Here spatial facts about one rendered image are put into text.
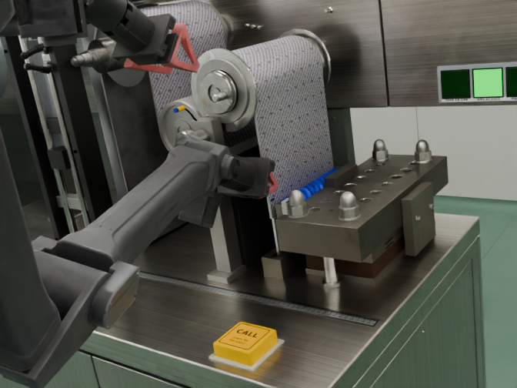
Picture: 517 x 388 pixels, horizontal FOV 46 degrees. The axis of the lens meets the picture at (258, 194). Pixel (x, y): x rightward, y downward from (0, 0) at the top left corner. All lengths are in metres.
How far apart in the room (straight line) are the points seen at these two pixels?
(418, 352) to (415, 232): 0.21
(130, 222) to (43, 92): 0.69
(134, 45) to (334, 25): 0.54
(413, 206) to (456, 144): 2.73
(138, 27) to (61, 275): 0.44
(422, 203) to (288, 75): 0.34
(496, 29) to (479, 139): 2.60
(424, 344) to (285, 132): 0.45
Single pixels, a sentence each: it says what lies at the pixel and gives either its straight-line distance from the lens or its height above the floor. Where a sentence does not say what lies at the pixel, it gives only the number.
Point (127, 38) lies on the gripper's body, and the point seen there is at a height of 1.37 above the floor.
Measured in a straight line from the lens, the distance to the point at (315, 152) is 1.24.
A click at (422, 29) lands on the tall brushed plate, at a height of 1.29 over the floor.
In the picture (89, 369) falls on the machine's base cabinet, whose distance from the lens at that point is 1.26.
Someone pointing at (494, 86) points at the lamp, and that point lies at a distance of 1.22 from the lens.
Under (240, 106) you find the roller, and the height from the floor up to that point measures 1.22.
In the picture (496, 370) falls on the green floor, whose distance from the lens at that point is 2.46.
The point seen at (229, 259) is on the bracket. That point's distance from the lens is 1.17.
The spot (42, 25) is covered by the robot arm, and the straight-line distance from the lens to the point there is 0.84.
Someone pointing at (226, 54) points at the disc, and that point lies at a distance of 1.08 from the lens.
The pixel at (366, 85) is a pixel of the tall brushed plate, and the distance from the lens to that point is 1.32.
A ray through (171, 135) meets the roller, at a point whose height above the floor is 1.17.
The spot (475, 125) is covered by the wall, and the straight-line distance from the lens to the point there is 3.78.
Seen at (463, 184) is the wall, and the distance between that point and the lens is 3.91.
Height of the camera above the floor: 1.40
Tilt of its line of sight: 18 degrees down
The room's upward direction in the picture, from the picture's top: 9 degrees counter-clockwise
